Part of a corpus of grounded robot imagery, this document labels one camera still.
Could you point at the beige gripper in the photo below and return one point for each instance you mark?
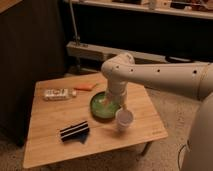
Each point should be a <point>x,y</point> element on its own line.
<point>114,100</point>

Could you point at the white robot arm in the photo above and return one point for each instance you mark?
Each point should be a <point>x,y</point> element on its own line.
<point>193,80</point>

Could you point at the green ceramic plate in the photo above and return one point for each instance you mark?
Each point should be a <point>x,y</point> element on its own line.
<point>101,108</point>

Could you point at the clear plastic water bottle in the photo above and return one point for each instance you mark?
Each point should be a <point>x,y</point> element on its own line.
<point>59,94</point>

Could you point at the wooden folding table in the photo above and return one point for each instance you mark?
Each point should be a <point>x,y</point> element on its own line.
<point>44,146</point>

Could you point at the metal vertical pole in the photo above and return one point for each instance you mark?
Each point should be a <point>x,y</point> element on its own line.
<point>76,36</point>

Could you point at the dark cabinet on left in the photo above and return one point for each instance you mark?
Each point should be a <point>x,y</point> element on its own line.
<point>32,49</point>

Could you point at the wooden shelf with items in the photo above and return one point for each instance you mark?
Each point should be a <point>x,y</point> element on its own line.
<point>202,9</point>

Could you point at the grey metal floor rail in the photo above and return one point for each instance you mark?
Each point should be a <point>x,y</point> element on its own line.
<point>102,53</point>

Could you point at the black handle on rail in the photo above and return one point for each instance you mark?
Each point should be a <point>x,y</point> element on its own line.
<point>177,60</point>

